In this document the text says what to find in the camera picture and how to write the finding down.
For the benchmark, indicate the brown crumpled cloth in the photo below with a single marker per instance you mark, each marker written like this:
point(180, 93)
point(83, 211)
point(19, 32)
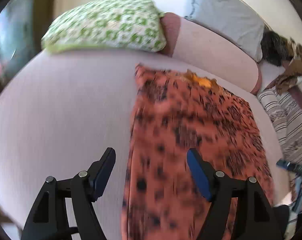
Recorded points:
point(294, 70)

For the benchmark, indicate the pink bolster cushion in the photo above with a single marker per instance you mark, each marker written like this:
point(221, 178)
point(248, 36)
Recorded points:
point(211, 50)

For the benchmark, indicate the grey striped cloth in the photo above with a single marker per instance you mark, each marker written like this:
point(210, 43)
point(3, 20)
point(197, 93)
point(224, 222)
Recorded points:
point(288, 122)

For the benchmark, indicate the dark fuzzy cloth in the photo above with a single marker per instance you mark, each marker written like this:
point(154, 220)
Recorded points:
point(273, 47)

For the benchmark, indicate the green white patterned pillow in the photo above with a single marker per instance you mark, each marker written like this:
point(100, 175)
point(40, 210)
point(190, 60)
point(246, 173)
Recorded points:
point(103, 25)

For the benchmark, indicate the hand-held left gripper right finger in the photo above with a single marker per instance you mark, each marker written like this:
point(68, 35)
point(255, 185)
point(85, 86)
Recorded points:
point(198, 175)

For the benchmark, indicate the wooden framed window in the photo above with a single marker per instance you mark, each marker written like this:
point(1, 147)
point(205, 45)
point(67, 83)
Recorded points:
point(13, 42)

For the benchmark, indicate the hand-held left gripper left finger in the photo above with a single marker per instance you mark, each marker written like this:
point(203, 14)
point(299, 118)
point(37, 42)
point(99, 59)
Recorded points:
point(104, 175)

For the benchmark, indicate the orange black patterned garment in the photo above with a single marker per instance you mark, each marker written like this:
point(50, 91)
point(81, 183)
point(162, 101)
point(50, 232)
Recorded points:
point(171, 130)

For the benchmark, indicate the grey white pillow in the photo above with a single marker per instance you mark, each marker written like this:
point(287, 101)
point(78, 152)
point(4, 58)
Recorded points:
point(228, 17)

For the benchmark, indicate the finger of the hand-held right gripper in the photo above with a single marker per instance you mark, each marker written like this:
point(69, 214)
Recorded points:
point(300, 195)
point(286, 165)

